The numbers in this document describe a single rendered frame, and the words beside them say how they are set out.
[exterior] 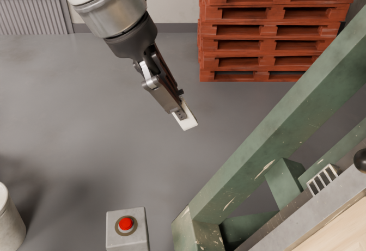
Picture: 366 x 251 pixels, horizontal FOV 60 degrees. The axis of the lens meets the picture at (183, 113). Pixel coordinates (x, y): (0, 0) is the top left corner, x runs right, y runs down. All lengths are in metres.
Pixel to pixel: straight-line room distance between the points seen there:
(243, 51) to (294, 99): 2.29
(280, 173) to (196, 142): 1.67
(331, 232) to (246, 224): 0.52
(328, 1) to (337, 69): 2.29
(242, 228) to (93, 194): 1.32
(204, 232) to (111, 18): 0.77
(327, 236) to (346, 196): 0.09
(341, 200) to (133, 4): 0.50
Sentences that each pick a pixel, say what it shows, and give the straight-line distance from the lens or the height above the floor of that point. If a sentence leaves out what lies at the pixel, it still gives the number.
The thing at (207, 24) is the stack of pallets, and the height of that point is 0.59.
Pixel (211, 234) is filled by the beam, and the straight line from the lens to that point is 1.06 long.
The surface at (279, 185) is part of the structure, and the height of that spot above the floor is 1.12.
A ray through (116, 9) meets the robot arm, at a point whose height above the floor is 1.64.
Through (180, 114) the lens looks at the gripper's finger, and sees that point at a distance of 0.56.
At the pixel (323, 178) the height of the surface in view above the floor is 1.27.
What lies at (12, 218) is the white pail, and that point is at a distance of 2.06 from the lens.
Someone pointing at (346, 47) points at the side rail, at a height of 1.47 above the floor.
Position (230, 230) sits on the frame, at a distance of 1.17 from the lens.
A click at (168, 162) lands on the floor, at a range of 2.38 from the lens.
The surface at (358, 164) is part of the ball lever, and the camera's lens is 0.53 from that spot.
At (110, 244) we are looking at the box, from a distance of 1.00.
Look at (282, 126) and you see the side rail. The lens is 0.82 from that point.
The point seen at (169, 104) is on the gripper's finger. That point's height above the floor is 1.48.
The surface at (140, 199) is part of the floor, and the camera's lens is 2.20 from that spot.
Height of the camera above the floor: 1.80
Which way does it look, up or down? 41 degrees down
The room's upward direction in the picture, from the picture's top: straight up
